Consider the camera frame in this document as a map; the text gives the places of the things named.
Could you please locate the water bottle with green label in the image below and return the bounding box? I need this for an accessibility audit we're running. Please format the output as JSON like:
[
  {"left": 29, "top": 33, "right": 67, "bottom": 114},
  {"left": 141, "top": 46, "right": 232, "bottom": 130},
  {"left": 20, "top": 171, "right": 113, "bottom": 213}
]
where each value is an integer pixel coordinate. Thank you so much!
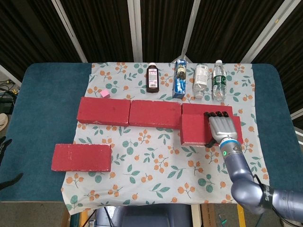
[{"left": 211, "top": 60, "right": 227, "bottom": 102}]

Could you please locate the clear bottle with white label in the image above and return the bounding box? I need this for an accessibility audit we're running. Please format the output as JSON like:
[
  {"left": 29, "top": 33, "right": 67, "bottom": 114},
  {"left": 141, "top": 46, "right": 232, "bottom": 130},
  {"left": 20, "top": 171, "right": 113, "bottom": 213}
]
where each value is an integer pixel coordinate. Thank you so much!
[{"left": 193, "top": 63, "right": 209, "bottom": 99}]

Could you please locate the beige straw hat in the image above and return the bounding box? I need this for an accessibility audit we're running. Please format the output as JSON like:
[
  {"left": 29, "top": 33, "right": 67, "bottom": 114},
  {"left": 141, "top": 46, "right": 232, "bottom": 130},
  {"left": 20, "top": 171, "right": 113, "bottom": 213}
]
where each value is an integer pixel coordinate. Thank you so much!
[{"left": 0, "top": 113, "right": 9, "bottom": 130}]

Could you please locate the red brick with white-chipped edges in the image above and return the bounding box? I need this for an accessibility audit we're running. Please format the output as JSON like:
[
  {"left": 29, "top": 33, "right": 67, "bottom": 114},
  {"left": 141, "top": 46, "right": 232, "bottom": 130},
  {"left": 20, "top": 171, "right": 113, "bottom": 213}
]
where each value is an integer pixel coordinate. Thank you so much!
[{"left": 51, "top": 143, "right": 112, "bottom": 172}]

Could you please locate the red brick with broken corner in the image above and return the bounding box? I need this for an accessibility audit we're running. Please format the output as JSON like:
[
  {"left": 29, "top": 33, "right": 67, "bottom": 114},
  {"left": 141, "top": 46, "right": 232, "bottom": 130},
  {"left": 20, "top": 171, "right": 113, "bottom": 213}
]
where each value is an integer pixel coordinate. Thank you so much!
[{"left": 181, "top": 103, "right": 233, "bottom": 118}]

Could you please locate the brown cardboard box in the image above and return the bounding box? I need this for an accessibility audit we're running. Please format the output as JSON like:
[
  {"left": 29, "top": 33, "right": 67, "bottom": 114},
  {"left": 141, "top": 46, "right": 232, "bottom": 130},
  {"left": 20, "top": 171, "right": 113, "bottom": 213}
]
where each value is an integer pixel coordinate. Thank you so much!
[{"left": 201, "top": 203, "right": 217, "bottom": 227}]

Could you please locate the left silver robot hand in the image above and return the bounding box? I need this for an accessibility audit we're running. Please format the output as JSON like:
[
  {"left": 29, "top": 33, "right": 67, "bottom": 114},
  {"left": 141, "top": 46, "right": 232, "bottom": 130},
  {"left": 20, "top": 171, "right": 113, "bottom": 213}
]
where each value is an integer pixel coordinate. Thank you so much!
[{"left": 0, "top": 136, "right": 24, "bottom": 191}]

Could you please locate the blue cookie box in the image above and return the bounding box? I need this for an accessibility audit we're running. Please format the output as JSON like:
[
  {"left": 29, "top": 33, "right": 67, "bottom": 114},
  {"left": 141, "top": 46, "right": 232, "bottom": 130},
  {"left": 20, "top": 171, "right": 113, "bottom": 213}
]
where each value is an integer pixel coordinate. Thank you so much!
[{"left": 172, "top": 59, "right": 187, "bottom": 99}]

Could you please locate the dark slatted white-framed partition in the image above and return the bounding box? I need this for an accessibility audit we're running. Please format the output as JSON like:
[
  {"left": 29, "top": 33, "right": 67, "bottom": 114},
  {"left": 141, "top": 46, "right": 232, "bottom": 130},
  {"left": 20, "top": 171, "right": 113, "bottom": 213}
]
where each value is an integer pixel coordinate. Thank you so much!
[{"left": 0, "top": 0, "right": 303, "bottom": 123}]

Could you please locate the red brick with worn patch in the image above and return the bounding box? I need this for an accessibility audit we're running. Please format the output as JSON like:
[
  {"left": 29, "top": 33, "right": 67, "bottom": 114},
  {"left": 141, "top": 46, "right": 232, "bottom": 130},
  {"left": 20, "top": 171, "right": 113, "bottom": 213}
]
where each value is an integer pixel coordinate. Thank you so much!
[{"left": 179, "top": 113, "right": 244, "bottom": 146}]

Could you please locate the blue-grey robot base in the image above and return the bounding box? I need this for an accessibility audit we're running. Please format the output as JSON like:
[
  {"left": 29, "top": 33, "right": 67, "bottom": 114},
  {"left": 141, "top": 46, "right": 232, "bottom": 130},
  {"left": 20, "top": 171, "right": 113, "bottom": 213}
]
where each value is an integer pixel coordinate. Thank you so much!
[{"left": 96, "top": 203, "right": 192, "bottom": 227}]

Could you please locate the black velcro strap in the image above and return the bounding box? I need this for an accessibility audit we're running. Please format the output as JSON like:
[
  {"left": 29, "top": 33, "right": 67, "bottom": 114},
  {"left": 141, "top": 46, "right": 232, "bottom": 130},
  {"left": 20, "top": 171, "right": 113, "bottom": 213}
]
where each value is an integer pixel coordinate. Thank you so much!
[{"left": 261, "top": 184, "right": 273, "bottom": 209}]

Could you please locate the teal felt table cover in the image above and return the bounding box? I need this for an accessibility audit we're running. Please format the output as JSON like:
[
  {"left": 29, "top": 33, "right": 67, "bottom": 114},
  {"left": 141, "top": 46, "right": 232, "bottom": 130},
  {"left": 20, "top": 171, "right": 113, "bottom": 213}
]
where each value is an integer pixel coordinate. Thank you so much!
[{"left": 0, "top": 62, "right": 303, "bottom": 203}]

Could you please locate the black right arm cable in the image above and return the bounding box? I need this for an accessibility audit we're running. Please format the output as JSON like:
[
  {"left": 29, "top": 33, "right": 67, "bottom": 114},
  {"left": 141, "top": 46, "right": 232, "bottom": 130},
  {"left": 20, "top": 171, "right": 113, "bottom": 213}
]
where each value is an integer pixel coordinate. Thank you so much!
[{"left": 253, "top": 174, "right": 277, "bottom": 213}]

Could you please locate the yellow table leg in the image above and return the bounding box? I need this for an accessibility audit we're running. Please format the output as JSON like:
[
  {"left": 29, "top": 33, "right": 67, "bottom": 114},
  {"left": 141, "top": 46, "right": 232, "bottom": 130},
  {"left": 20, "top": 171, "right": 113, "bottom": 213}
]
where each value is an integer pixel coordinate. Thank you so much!
[{"left": 237, "top": 204, "right": 246, "bottom": 227}]

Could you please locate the plain red brick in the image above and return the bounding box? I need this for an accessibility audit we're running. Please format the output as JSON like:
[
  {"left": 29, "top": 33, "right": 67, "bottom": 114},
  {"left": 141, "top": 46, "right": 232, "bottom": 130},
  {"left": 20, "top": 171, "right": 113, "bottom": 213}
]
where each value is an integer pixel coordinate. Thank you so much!
[{"left": 129, "top": 99, "right": 183, "bottom": 130}]

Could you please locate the floral tablecloth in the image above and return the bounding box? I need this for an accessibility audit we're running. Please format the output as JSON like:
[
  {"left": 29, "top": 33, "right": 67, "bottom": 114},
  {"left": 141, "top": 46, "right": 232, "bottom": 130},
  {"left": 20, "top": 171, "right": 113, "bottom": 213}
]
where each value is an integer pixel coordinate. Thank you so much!
[{"left": 61, "top": 61, "right": 270, "bottom": 216}]

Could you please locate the brown medicine bottle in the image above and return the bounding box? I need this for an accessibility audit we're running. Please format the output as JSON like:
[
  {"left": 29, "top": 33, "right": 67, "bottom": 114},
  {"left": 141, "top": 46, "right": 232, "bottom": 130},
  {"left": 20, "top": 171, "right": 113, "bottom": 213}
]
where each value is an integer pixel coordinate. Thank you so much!
[{"left": 146, "top": 62, "right": 160, "bottom": 93}]

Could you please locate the red brick with white scratches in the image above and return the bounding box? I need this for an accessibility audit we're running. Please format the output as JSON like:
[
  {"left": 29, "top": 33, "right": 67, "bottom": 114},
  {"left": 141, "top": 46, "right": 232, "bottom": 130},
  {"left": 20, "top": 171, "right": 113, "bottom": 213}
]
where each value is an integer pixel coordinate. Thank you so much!
[{"left": 77, "top": 96, "right": 132, "bottom": 127}]

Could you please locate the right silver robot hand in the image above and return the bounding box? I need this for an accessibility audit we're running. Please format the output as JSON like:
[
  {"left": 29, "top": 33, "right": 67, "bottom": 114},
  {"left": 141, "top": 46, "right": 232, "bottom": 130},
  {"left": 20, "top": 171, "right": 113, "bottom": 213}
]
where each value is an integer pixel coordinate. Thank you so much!
[{"left": 203, "top": 110, "right": 239, "bottom": 149}]

